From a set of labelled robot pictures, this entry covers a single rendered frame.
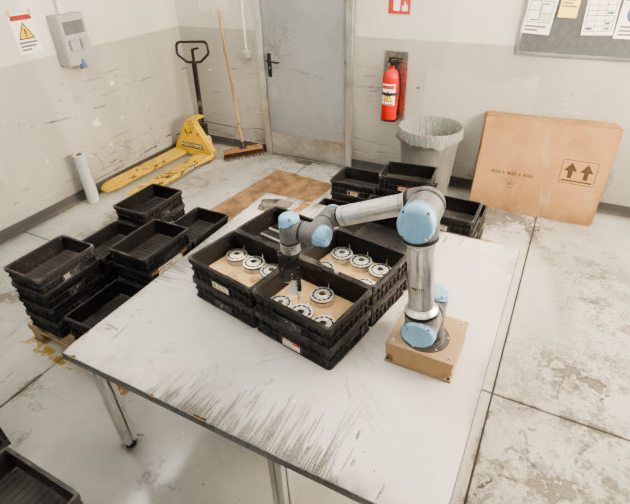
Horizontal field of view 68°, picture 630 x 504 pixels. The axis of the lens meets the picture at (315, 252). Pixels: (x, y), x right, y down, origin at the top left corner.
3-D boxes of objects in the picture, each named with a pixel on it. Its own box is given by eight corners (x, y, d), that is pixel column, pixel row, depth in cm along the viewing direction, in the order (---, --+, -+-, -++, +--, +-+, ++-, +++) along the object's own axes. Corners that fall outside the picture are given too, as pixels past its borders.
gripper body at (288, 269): (278, 272, 182) (276, 247, 175) (300, 269, 183) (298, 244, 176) (280, 284, 175) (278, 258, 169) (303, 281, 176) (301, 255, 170)
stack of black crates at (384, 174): (435, 219, 383) (442, 167, 357) (423, 239, 359) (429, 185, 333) (386, 208, 400) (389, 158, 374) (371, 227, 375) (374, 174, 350)
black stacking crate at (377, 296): (406, 275, 212) (409, 255, 205) (372, 310, 193) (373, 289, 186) (336, 247, 232) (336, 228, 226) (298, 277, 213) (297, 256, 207)
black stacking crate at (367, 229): (436, 246, 231) (438, 226, 225) (407, 275, 212) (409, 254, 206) (368, 222, 252) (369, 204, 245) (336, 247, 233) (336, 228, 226)
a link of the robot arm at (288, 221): (294, 222, 159) (273, 218, 162) (296, 249, 165) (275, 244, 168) (304, 212, 165) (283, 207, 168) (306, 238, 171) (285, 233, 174)
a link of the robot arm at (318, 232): (337, 218, 165) (309, 212, 169) (324, 232, 156) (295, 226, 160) (337, 237, 169) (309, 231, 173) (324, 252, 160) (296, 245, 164)
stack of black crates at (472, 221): (472, 257, 337) (483, 202, 311) (463, 280, 315) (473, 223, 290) (418, 244, 353) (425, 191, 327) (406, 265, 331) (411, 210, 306)
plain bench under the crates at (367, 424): (495, 342, 286) (520, 248, 246) (417, 628, 170) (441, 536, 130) (274, 275, 349) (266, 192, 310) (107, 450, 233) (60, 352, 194)
